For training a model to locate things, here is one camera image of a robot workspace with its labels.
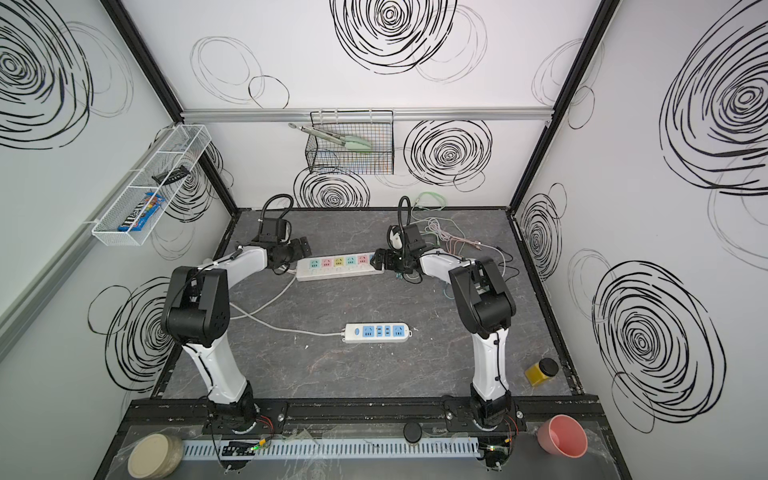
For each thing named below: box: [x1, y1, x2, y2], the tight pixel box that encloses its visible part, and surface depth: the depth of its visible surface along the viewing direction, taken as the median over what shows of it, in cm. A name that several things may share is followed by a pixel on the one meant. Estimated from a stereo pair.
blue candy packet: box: [117, 192, 166, 232], surface depth 72 cm
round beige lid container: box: [127, 433, 184, 480], surface depth 65 cm
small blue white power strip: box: [342, 323, 413, 343], surface depth 87 cm
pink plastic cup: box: [537, 414, 588, 459], surface depth 65 cm
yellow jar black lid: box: [525, 358, 559, 386], surface depth 75 cm
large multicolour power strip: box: [296, 252, 385, 281], surface depth 101 cm
